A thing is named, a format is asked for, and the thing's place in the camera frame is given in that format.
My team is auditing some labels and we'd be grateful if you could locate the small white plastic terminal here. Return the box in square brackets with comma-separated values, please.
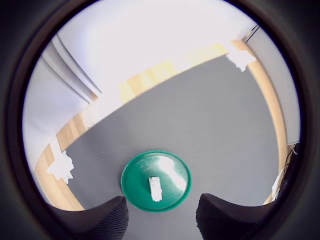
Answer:
[148, 176, 163, 203]

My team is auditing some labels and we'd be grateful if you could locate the round green lid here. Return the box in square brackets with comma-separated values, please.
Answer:
[120, 150, 192, 213]

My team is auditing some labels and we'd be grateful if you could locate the white tape piece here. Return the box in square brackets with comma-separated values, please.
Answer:
[46, 142, 75, 186]
[83, 99, 106, 128]
[270, 168, 286, 201]
[224, 48, 258, 73]

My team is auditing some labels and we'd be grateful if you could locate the dark grey mat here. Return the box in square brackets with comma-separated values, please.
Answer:
[61, 53, 280, 240]

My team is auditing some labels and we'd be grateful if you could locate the white box partition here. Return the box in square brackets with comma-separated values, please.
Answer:
[241, 26, 301, 146]

